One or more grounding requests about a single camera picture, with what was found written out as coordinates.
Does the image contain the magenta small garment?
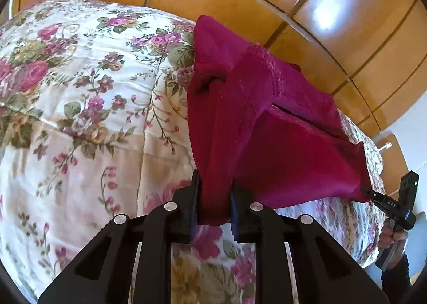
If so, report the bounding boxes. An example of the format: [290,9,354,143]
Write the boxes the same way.
[187,15,370,225]

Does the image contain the right hand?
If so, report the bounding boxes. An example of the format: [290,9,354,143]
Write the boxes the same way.
[376,218,408,271]

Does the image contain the dark right sleeve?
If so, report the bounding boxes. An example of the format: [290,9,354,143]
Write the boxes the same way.
[381,254,411,304]

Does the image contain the floral bed quilt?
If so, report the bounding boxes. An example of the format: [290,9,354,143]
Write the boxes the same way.
[0,0,387,304]

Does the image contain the wooden wardrobe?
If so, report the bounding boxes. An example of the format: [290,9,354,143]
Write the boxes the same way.
[10,0,426,192]

